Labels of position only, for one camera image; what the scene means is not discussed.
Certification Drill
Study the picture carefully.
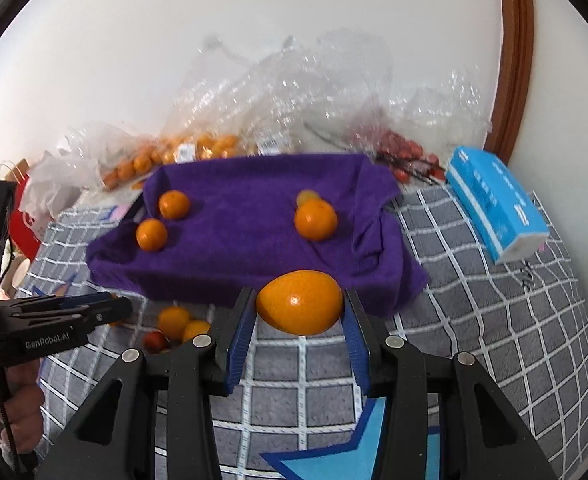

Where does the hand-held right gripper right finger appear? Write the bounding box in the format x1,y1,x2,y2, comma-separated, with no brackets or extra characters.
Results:
343,287,559,480

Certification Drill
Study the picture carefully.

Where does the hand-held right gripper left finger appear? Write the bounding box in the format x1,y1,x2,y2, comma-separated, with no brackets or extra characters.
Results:
36,287,255,480

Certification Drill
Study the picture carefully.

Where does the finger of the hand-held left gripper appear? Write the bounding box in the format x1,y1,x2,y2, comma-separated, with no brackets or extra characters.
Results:
9,297,134,339
4,291,117,313

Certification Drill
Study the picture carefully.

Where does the small red tomato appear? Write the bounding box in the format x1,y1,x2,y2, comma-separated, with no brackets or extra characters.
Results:
143,331,169,353

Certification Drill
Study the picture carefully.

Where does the purple towel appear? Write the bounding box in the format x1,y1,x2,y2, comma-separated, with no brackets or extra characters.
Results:
86,152,429,318

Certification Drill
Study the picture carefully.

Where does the person's left hand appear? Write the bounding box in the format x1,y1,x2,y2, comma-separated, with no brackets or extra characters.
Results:
0,360,44,457

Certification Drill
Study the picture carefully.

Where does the white cup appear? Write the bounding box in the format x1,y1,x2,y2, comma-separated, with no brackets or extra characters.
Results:
5,259,31,295

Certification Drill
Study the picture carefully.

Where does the printed paper flyer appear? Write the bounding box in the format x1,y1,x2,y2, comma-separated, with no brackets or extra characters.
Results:
81,187,147,221

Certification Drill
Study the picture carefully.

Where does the red paper bag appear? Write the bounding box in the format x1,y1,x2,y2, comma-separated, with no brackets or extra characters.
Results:
0,160,42,261

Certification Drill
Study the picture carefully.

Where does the grey checkered blanket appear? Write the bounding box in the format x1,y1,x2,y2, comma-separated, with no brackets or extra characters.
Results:
16,180,588,480

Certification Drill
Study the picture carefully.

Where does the white plastic bag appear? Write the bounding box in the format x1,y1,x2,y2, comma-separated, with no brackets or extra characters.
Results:
19,150,100,231

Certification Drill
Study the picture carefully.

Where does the blue tissue pack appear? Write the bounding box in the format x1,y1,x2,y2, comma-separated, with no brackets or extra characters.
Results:
445,146,550,265

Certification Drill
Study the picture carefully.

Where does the labelled clear bag of oranges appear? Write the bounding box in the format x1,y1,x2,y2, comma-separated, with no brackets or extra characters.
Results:
159,35,259,166

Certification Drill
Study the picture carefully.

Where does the clear bag of red tomatoes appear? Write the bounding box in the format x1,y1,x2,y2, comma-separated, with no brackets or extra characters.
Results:
319,30,489,186

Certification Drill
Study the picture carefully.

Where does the brown wooden door frame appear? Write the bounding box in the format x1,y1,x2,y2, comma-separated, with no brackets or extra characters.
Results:
484,0,534,166

